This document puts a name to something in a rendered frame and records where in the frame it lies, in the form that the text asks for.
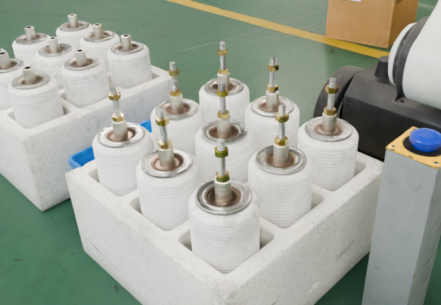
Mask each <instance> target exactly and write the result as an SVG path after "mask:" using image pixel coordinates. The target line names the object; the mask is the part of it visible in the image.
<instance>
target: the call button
mask: <svg viewBox="0 0 441 305"><path fill-rule="evenodd" d="M409 141H410V142H411V144H412V146H413V147H414V148H416V149H417V150H420V151H423V152H433V151H436V150H437V149H438V148H439V147H441V134H440V133H439V132H438V131H436V130H433V129H428V128H419V129H414V130H412V131H411V132H410V135H409Z"/></svg>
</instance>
